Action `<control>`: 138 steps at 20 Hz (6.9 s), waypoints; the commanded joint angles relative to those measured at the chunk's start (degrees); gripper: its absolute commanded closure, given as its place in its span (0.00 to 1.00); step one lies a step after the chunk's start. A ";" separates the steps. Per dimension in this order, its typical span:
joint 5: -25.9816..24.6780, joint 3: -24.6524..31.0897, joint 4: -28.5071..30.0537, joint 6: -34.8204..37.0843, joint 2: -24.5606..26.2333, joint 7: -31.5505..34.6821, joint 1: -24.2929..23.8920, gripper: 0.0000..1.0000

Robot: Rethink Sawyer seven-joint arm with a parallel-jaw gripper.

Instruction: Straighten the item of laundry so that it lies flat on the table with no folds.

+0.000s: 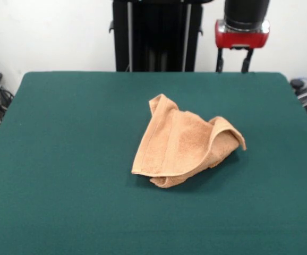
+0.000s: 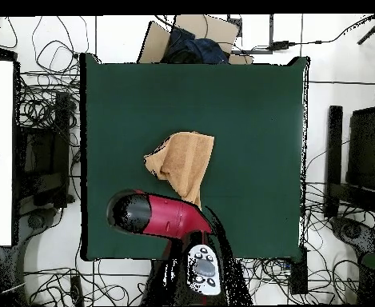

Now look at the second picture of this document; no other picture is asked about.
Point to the tan terry towel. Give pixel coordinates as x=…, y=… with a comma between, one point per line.
x=184, y=160

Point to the black power adapter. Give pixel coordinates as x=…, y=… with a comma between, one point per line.
x=280, y=45

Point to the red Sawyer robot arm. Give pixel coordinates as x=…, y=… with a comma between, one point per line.
x=171, y=216

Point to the dark green table cloth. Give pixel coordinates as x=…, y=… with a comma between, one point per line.
x=254, y=128

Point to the brown cardboard box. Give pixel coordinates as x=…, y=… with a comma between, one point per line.
x=219, y=32

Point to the black stand frame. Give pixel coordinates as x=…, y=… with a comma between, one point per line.
x=334, y=144
x=62, y=128

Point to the dark blue garment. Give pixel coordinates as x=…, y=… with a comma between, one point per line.
x=203, y=49

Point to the black rectangular box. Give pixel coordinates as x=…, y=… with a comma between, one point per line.
x=299, y=275

